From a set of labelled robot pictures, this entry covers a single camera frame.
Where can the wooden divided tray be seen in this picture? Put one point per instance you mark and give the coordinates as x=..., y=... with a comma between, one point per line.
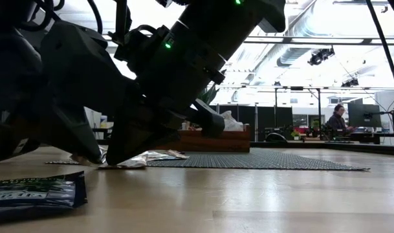
x=222, y=142

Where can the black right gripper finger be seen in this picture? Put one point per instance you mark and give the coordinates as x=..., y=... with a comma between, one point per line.
x=135, y=132

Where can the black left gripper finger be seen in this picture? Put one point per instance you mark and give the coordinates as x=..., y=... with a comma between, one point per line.
x=80, y=139

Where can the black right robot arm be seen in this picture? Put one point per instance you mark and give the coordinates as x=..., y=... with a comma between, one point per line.
x=222, y=22

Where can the black ceiling spotlight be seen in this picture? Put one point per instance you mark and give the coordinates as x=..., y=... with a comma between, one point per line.
x=319, y=56
x=350, y=83

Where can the black partition wall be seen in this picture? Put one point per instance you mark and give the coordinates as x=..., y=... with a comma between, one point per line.
x=268, y=116

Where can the white orange tea packet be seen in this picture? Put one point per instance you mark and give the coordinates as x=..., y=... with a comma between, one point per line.
x=232, y=124

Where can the grey woven placemat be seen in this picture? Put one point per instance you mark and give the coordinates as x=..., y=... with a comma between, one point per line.
x=248, y=160

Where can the person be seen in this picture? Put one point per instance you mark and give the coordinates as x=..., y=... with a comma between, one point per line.
x=337, y=121

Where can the black computer monitor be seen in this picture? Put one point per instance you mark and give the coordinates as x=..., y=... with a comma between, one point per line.
x=365, y=115

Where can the white canister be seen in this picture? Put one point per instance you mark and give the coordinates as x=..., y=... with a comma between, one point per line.
x=103, y=121

